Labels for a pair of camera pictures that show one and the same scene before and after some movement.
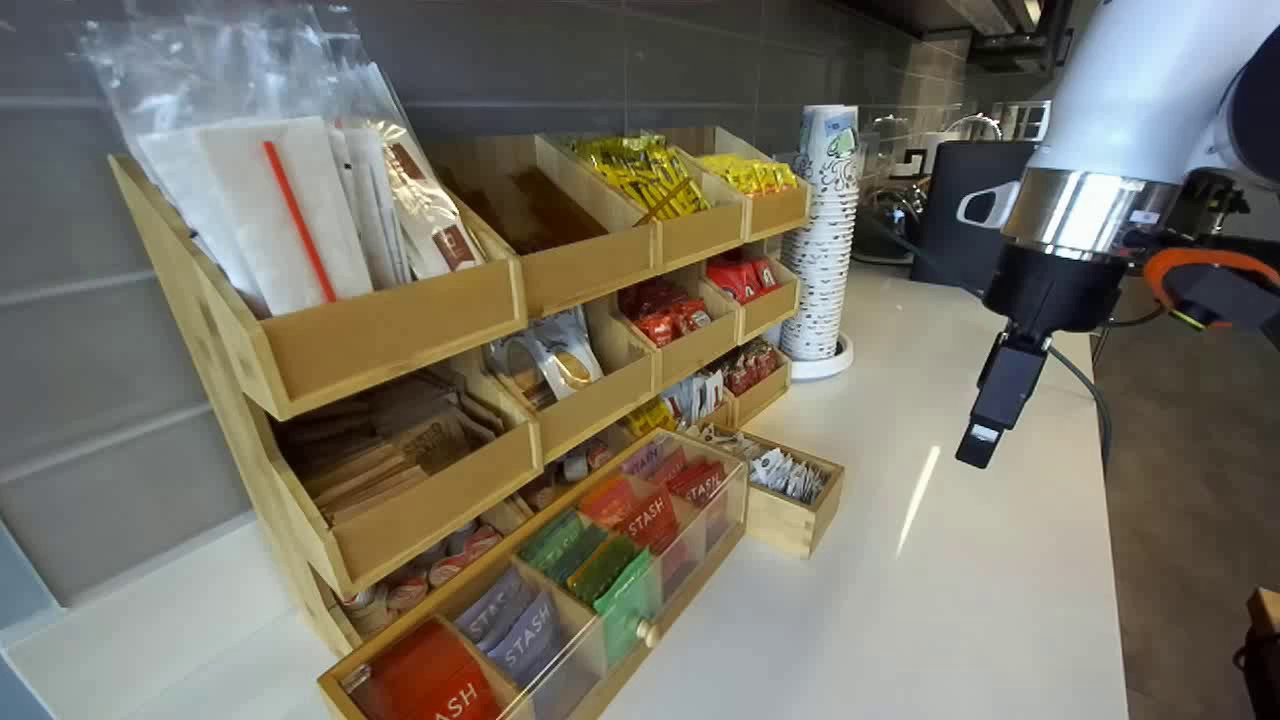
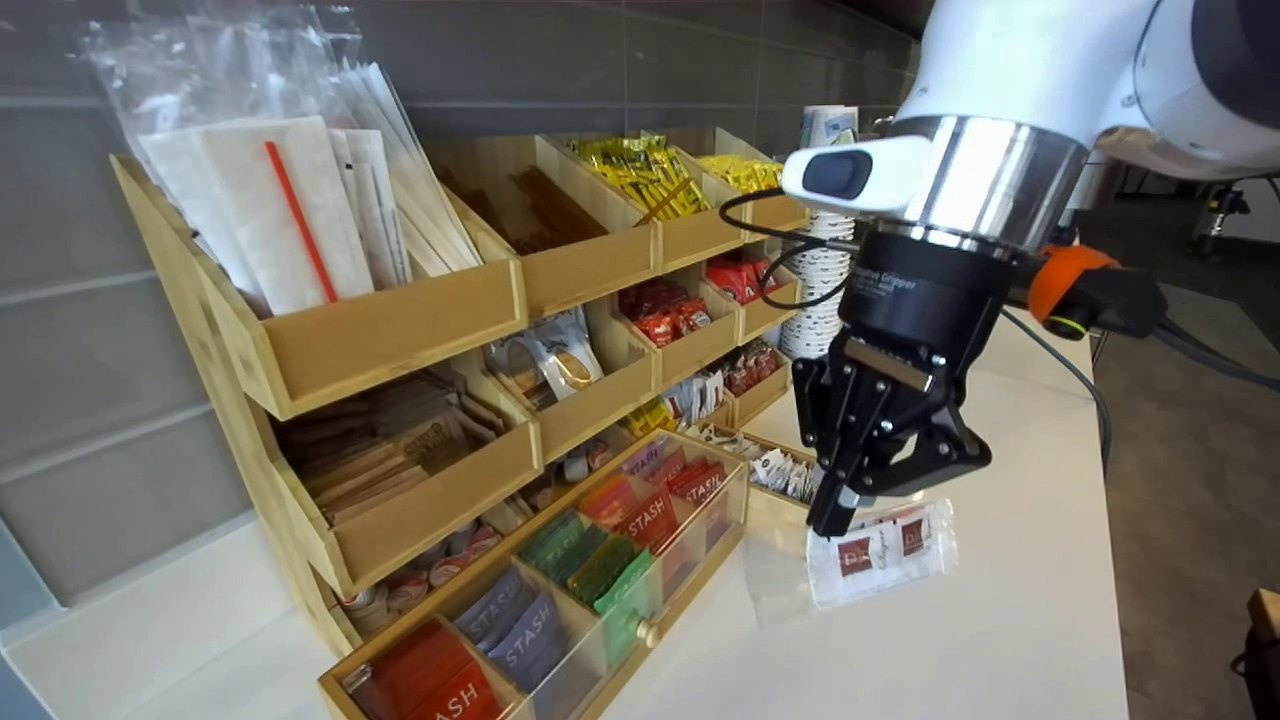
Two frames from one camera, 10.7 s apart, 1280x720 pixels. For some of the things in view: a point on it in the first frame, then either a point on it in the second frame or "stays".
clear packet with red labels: [425, 228] → [891, 551]
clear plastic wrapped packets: [286, 148] stays
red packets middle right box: [740, 275] stays
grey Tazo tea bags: [512, 622] stays
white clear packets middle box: [549, 358] stays
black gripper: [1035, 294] → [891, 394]
